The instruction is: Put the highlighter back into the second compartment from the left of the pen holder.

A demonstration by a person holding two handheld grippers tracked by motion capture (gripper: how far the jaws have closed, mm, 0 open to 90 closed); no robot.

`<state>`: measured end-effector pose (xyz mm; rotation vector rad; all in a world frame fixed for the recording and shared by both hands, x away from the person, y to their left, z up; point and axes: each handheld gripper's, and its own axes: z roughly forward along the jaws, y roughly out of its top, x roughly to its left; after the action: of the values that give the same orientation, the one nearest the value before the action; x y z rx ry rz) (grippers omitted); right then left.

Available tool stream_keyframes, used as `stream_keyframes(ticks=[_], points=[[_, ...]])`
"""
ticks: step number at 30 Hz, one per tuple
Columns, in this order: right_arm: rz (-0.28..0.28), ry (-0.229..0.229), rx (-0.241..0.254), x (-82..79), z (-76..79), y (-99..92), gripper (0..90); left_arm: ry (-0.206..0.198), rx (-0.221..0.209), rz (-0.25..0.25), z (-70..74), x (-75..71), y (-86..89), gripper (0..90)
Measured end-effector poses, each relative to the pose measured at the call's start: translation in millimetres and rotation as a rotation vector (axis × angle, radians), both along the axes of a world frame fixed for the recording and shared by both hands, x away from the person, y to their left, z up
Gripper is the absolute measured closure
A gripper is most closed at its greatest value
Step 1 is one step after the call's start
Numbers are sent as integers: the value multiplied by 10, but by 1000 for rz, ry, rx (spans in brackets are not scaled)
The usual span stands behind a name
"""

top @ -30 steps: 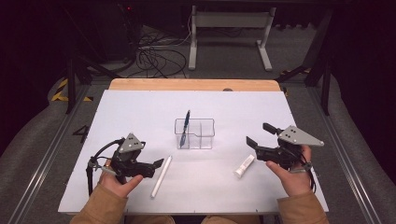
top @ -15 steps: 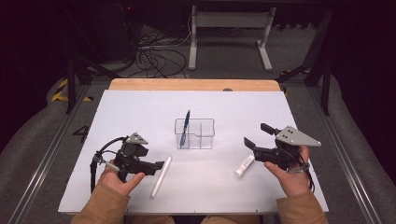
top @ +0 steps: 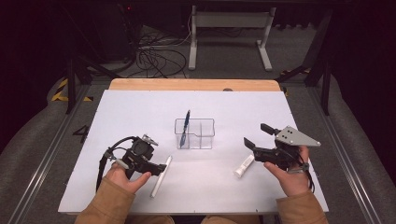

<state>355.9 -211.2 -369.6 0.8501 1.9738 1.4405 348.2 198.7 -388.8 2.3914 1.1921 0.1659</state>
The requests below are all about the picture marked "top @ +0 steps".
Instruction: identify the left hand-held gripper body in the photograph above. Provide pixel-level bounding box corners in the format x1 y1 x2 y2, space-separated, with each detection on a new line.
120 133 160 175

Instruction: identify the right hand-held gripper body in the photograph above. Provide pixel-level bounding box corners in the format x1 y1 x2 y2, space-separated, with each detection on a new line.
252 125 322 171

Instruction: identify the white pen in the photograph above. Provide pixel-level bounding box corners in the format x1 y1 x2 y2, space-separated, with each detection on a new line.
149 155 174 200

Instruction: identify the white tube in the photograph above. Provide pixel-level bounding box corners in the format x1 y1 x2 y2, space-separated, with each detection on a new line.
233 154 256 179

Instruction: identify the clear plastic organizer box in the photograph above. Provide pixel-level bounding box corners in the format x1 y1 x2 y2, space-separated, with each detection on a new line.
174 117 217 150

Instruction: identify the blue pen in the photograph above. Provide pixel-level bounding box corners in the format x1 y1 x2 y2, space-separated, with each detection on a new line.
178 109 191 149

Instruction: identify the person's left hand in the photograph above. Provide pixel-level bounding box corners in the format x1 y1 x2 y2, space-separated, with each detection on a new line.
105 161 153 195

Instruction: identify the person's right hand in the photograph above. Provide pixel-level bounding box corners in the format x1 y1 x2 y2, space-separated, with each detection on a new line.
262 145 311 198

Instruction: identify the person's left leg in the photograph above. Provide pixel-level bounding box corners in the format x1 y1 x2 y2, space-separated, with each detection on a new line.
124 215 176 224

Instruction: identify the person's leg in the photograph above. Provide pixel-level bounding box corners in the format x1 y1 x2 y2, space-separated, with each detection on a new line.
200 215 262 224
124 215 176 224

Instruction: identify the black metal stand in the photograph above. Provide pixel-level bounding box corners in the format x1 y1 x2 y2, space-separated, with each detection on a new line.
275 8 334 117
64 54 123 116

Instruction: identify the person's right leg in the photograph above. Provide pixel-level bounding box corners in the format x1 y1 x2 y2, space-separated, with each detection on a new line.
200 215 262 224

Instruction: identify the yellow black hazard tape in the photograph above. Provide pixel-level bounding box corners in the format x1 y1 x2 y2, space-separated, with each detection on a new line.
50 77 94 103

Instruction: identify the black box with red light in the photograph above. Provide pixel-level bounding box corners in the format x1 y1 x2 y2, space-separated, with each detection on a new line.
90 0 143 62

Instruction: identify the right hand-held gripper black cable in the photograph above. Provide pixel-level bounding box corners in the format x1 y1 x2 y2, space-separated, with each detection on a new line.
287 148 317 194

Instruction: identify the aluminium floor rail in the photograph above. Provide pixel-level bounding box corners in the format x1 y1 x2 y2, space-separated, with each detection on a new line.
7 83 92 224
305 86 385 224

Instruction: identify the tangle of black floor cables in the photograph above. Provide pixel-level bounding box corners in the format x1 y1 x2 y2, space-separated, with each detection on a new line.
122 8 195 79

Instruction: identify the white metal desk frame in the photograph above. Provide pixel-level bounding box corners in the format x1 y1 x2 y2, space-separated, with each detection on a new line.
188 5 277 73

